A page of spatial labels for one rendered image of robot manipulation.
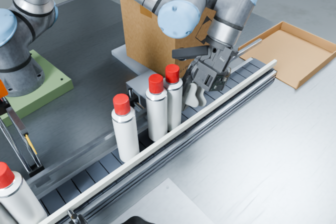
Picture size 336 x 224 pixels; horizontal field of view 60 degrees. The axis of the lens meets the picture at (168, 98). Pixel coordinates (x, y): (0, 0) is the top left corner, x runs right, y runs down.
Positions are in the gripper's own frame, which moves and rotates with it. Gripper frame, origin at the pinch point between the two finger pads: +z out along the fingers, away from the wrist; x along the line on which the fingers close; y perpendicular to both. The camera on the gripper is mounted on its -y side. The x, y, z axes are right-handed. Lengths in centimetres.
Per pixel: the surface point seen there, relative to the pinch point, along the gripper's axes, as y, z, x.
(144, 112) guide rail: -2.7, 3.1, -10.8
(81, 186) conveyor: -0.2, 20.8, -25.2
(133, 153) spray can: 3.0, 10.7, -15.7
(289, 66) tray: 5, -17, 49
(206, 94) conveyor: -1.9, -1.6, 13.7
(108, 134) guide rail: -2.8, 8.5, -20.2
